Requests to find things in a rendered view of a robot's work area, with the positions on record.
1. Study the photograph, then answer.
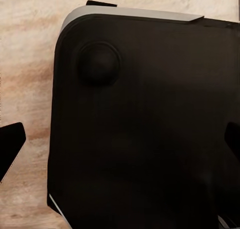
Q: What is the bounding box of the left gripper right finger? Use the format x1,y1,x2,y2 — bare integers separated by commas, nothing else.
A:
224,122,240,162

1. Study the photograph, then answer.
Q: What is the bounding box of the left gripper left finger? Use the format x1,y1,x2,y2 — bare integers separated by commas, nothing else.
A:
0,122,26,182

